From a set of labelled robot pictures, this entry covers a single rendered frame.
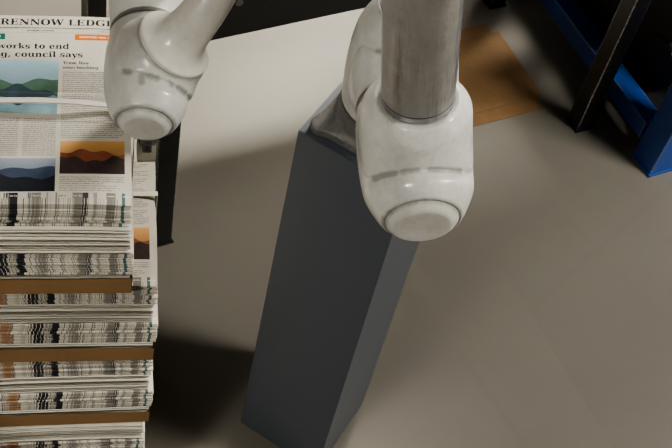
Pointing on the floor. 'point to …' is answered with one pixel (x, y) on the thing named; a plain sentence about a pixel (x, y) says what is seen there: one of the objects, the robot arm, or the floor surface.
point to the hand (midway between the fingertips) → (146, 144)
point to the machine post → (657, 141)
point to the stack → (134, 387)
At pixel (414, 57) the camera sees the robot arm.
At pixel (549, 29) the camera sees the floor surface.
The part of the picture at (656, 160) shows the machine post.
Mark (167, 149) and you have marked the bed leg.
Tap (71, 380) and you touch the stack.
